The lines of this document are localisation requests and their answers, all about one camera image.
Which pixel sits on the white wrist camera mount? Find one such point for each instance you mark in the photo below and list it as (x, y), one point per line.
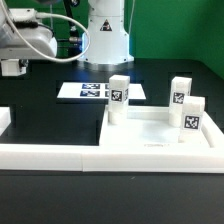
(23, 17)

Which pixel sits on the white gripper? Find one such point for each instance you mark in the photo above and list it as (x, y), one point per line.
(40, 38)

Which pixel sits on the white U-shaped fence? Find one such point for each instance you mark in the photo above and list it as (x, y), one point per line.
(188, 159)

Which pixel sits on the white square table top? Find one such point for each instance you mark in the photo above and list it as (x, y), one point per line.
(144, 126)

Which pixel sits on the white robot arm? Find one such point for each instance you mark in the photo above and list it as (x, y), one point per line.
(104, 42)

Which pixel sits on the white marker base plate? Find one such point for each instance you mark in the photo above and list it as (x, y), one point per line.
(76, 90)

